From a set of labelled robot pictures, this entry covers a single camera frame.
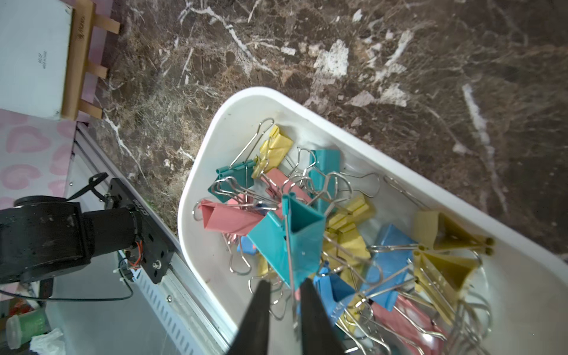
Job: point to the yellow binder clip glossy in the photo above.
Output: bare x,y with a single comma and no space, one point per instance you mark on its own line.
435,231

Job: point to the wooden easel stand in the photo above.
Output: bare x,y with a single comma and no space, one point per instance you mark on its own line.
84,20

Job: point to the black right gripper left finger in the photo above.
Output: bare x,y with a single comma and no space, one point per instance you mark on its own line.
252,337

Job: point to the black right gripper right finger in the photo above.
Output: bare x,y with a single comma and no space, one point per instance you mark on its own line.
317,333

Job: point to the teal binder clip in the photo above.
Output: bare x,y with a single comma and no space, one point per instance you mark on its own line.
291,244
333,187

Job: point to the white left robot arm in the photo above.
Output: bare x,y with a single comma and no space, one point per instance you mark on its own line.
44,237

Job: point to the white paper board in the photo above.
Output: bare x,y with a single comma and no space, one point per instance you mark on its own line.
35,39

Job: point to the white storage tray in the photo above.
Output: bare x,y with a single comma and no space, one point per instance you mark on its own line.
525,285

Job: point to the dark pink binder clip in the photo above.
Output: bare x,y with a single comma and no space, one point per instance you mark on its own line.
225,218

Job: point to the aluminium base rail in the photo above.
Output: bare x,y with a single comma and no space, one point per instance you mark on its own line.
173,292

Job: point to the yellow binder clip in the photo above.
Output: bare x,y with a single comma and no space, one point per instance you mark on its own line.
270,153

